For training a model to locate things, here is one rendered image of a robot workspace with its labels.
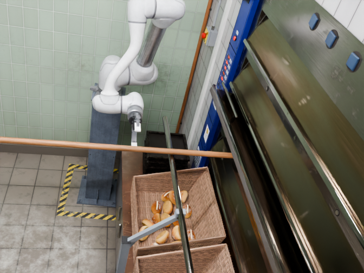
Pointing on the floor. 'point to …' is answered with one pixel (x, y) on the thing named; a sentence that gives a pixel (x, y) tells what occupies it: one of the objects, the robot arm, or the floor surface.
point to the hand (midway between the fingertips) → (136, 140)
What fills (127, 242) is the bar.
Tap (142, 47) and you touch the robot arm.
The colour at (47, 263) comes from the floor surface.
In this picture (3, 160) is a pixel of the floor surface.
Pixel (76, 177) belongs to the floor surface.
